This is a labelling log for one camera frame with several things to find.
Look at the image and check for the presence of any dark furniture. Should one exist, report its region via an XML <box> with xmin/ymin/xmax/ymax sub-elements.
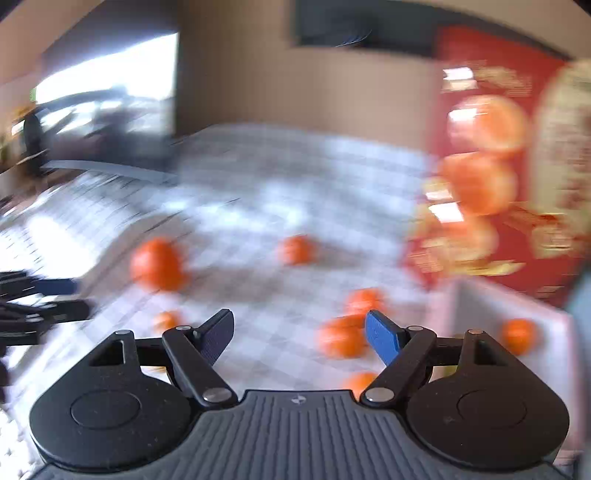
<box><xmin>23</xmin><ymin>92</ymin><xmax>176</xmax><ymax>181</ymax></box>

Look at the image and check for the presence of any dark wall panel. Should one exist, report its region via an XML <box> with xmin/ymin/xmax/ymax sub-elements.
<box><xmin>295</xmin><ymin>0</ymin><xmax>439</xmax><ymax>56</ymax></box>

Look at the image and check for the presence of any large mandarin orange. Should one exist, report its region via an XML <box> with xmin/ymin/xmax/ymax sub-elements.
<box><xmin>130</xmin><ymin>237</ymin><xmax>189</xmax><ymax>292</ymax></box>

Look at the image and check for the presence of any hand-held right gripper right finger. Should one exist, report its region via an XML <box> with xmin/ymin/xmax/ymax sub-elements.
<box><xmin>360</xmin><ymin>310</ymin><xmax>509</xmax><ymax>408</ymax></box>

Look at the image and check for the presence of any red printed food bag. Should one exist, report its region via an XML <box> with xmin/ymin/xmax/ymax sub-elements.
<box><xmin>406</xmin><ymin>25</ymin><xmax>591</xmax><ymax>301</ymax></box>

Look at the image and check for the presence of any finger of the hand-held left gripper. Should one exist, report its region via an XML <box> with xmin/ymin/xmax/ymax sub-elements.
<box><xmin>0</xmin><ymin>299</ymin><xmax>94</xmax><ymax>347</ymax></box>
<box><xmin>0</xmin><ymin>271</ymin><xmax>78</xmax><ymax>297</ymax></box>

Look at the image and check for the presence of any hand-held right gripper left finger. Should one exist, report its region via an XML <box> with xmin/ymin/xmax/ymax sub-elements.
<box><xmin>90</xmin><ymin>308</ymin><xmax>237</xmax><ymax>409</ymax></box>

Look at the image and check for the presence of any pink cardboard box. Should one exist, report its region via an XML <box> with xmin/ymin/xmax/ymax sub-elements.
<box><xmin>425</xmin><ymin>279</ymin><xmax>578</xmax><ymax>462</ymax></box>

